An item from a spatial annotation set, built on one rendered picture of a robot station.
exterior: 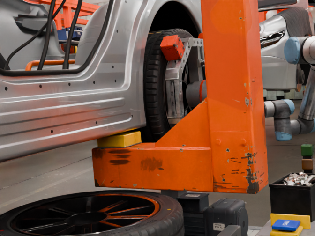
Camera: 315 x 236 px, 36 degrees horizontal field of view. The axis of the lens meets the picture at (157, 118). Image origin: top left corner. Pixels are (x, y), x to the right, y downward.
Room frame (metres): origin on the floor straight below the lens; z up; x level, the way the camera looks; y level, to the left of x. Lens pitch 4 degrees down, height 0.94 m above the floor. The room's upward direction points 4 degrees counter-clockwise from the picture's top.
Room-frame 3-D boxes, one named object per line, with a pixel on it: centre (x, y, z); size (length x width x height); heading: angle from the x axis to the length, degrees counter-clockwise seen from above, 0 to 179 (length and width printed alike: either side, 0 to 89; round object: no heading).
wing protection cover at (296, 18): (5.12, -1.48, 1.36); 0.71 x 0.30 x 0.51; 152
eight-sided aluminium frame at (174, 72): (2.36, -0.20, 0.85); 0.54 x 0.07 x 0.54; 152
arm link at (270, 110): (2.25, -0.51, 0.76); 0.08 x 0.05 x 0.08; 16
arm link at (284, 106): (2.27, -0.58, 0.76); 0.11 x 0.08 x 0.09; 106
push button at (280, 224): (1.42, -0.36, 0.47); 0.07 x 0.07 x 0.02; 62
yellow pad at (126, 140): (1.98, 0.16, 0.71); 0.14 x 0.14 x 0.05; 62
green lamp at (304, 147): (1.74, -0.54, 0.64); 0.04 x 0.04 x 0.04; 62
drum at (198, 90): (2.32, -0.27, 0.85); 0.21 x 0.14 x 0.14; 62
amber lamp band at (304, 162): (1.74, -0.54, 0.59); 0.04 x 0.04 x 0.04; 62
